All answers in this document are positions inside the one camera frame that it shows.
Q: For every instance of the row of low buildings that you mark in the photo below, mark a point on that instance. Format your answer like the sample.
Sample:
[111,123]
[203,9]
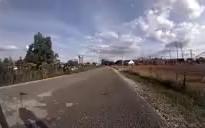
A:
[163,61]

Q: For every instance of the grey asphalt road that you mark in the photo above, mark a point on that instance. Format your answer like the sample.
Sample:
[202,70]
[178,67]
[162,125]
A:
[96,100]

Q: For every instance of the lattice pylon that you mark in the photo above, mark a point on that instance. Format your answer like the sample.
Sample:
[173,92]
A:
[80,59]

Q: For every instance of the dark fence post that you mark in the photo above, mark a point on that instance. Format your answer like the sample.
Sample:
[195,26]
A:
[184,80]

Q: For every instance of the dry grass field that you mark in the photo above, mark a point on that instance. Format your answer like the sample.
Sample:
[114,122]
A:
[163,71]

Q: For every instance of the white building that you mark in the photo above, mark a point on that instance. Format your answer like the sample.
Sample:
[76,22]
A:
[131,62]

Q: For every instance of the row of bushes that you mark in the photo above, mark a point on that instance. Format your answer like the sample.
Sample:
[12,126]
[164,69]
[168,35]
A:
[10,74]

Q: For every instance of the gravel strip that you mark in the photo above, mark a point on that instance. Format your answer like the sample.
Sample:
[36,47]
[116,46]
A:
[158,104]

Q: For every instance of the tall dark green tree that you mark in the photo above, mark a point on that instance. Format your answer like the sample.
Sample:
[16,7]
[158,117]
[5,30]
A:
[40,50]

